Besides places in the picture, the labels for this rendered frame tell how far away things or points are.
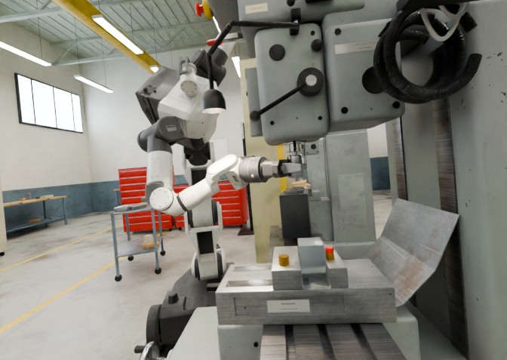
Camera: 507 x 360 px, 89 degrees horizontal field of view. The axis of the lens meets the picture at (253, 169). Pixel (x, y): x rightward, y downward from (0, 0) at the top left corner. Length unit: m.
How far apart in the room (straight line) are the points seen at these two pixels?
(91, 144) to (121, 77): 2.95
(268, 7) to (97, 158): 11.56
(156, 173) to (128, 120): 10.59
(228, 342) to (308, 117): 0.62
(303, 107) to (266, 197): 1.89
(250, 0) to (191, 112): 0.47
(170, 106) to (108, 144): 10.81
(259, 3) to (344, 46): 0.25
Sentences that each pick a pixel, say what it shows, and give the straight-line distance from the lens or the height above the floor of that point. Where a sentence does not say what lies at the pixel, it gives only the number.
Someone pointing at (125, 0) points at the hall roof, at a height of 5.42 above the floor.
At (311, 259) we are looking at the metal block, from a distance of 0.59.
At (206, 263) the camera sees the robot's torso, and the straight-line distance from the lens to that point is 1.56.
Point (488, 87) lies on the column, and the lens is 0.75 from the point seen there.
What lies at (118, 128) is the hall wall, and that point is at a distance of 11.71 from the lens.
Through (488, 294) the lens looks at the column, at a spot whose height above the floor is 0.92.
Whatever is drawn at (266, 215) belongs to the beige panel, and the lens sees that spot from 2.58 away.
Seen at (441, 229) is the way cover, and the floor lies 1.04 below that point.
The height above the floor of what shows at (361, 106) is 1.38.
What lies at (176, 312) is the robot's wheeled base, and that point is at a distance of 1.45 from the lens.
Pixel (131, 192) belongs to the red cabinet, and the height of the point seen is 0.94.
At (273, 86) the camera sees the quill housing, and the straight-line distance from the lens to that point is 0.75.
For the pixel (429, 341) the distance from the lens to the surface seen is 0.98.
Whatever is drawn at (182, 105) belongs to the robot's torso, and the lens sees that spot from 1.11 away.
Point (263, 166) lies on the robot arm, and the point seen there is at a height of 1.24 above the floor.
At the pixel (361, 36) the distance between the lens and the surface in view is 0.80.
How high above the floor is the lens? 1.24
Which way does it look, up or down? 1 degrees down
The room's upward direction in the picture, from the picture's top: 5 degrees counter-clockwise
